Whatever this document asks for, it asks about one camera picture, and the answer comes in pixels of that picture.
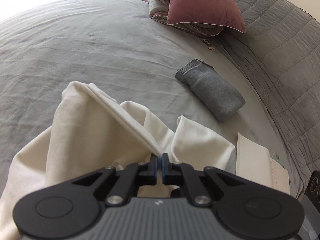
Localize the white Pooh sweatshirt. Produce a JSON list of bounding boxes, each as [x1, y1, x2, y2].
[[1, 81, 235, 239]]

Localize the folded grey garment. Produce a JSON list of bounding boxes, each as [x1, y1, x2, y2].
[[175, 59, 246, 122]]

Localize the grey quilted headboard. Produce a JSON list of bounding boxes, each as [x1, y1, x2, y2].
[[216, 0, 319, 198]]

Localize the folded grey pink quilt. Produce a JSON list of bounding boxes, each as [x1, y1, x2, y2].
[[143, 0, 224, 38]]

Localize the pink velvet pillow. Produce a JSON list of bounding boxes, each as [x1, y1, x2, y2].
[[167, 0, 246, 33]]

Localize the small beige keychain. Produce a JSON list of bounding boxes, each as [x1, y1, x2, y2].
[[202, 39, 215, 51]]

